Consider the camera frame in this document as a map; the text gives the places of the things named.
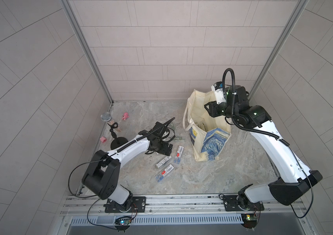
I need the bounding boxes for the pink pig toy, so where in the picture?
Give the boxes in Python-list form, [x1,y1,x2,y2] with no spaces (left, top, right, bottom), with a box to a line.
[122,112,129,120]

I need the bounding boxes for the cream canvas tote bag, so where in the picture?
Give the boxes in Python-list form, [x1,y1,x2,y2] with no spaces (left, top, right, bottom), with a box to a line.
[183,90,231,162]

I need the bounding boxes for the compass set lower grey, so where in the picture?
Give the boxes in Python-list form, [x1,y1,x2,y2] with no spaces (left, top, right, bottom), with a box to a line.
[155,156,171,169]

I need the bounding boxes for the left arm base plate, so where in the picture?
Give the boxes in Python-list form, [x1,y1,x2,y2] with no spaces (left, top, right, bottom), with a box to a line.
[104,195,146,213]

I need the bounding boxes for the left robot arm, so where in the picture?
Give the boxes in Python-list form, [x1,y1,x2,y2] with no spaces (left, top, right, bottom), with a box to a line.
[81,118,175,211]

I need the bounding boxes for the black microphone stand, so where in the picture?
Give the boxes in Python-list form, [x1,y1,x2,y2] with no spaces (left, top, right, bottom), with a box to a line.
[108,122,128,150]

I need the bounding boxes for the circuit board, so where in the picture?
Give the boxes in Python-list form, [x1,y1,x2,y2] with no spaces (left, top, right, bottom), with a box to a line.
[114,216,132,231]
[241,214,258,229]

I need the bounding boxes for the compass set red bottom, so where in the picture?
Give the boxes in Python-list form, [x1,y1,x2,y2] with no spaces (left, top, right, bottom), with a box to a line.
[156,164,174,182]

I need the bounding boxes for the left circuit board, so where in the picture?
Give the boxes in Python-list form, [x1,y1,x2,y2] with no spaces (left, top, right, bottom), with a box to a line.
[114,216,132,231]

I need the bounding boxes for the pink eraser block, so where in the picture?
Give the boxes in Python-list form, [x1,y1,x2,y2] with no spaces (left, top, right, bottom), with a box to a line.
[100,137,107,143]

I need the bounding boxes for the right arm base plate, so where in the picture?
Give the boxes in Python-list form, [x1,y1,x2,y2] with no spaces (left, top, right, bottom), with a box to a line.
[219,194,264,212]

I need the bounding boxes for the compass set red label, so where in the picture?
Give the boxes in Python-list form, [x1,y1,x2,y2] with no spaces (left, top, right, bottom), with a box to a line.
[173,146,184,165]

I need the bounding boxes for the green compass set lower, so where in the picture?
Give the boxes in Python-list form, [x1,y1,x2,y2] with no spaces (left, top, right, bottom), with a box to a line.
[173,136,185,142]

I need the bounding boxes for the aluminium front rail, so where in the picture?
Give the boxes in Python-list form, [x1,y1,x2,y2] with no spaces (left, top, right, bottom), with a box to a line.
[57,192,309,235]

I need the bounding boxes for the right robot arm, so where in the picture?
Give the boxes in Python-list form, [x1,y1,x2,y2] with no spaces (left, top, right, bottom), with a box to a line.
[205,68,323,210]

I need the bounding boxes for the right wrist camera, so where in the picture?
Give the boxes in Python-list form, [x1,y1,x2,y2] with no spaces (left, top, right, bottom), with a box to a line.
[211,82,226,104]

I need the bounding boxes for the right circuit board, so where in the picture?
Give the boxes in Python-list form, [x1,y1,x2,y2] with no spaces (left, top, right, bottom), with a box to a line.
[241,214,258,229]

